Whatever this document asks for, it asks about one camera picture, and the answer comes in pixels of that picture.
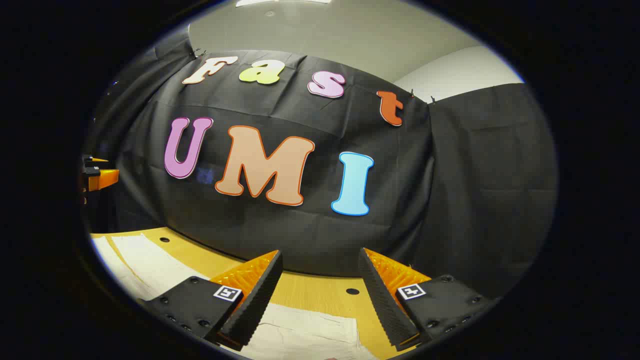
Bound ceiling light panel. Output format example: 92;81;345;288
235;0;332;7

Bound white jeans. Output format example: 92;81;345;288
91;233;377;360

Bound black backdrop cloth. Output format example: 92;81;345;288
82;30;559;301

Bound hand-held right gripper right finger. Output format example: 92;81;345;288
357;247;502;352

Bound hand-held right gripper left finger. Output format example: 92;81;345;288
137;249;284;352

